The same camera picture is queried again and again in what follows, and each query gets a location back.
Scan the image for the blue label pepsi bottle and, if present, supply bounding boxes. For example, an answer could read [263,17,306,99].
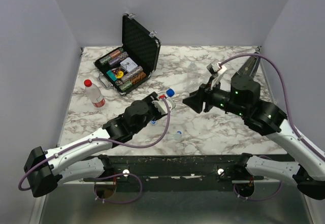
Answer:
[163,88,175,105]

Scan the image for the blue bottle cap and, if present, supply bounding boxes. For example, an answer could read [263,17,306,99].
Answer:
[166,88,175,97]

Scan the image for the red label plastic bottle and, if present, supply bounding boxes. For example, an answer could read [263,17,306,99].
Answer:
[85,83,106,108]

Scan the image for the red bottle cap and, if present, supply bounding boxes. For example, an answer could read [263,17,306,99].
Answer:
[84,79,92,87]

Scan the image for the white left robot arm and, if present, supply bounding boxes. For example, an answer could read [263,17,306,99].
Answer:
[18,92,176,198]

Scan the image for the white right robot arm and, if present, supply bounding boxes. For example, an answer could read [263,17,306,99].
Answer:
[182,75,324,200]

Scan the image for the clear plastic bottle left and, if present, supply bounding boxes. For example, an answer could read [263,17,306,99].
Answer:
[186,61,199,93]

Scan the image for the black metronome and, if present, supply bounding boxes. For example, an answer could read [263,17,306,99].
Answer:
[237,56,261,78]

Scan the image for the black poker chip case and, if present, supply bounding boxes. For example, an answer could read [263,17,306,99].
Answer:
[94,14,161,95]

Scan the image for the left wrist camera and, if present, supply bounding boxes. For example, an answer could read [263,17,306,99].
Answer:
[152,98,176,115]

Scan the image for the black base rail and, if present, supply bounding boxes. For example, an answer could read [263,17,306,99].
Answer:
[84,155,254,192]

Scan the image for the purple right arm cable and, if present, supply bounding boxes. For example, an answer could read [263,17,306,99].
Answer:
[219,53,325,201]

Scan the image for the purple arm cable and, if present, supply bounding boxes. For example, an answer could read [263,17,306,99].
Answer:
[219,53,325,201]
[17,98,171,204]

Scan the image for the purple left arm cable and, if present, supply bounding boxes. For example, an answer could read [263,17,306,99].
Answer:
[17,98,171,204]

